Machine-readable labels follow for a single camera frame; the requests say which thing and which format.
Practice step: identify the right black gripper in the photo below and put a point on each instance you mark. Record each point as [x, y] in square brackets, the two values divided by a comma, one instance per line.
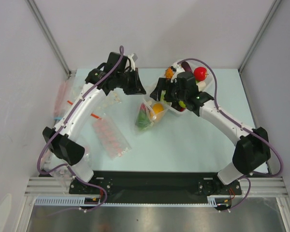
[167, 89]

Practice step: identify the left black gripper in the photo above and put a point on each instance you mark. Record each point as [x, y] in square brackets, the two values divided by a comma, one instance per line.
[137, 88]

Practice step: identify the yellow toy lemon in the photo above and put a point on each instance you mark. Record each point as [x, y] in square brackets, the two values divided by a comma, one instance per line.
[157, 108]

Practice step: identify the clear white-dotted zip bag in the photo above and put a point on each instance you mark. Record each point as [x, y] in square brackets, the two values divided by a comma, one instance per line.
[149, 102]

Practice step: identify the green toy bell pepper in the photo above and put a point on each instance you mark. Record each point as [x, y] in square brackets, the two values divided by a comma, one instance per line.
[142, 121]

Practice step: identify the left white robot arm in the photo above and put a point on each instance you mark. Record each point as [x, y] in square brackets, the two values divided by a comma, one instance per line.
[61, 140]

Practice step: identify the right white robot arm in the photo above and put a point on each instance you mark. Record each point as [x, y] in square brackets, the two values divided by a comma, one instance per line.
[251, 145]

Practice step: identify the clear bag red dots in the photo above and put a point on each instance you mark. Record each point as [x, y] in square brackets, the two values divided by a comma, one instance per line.
[111, 138]

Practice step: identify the clear bag pink dots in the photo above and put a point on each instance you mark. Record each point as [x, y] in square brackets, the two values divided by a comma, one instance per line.
[87, 156]

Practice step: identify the orange toy pineapple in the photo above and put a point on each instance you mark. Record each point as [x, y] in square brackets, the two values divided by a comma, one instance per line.
[169, 73]

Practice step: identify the green toy apple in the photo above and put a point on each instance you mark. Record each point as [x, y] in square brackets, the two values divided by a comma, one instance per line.
[182, 105]

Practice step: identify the purple toy eggplant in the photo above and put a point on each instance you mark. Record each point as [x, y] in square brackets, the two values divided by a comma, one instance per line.
[186, 67]

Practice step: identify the red toy apple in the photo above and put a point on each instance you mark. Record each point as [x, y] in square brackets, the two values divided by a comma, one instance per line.
[200, 74]

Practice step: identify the white perforated plastic basket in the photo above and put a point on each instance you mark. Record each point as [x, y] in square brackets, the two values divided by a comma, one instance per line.
[203, 86]

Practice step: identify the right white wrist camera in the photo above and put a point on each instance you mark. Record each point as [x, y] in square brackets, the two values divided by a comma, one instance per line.
[176, 69]

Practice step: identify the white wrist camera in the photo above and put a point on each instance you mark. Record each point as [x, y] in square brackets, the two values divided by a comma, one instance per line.
[176, 69]
[132, 59]

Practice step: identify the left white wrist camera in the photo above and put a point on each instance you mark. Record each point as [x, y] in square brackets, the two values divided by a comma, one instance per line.
[132, 59]

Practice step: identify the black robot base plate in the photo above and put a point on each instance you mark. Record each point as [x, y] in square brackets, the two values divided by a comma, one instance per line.
[155, 187]

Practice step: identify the left aluminium frame post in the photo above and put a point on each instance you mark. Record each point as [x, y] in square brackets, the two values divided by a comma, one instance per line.
[37, 14]

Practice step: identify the aluminium frame post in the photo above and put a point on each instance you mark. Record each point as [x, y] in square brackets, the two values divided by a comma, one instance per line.
[260, 33]
[37, 14]

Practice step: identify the white slotted cable duct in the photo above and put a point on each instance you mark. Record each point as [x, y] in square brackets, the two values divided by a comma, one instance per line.
[84, 202]

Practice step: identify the right aluminium frame post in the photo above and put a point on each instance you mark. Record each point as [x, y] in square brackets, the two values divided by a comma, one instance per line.
[260, 33]

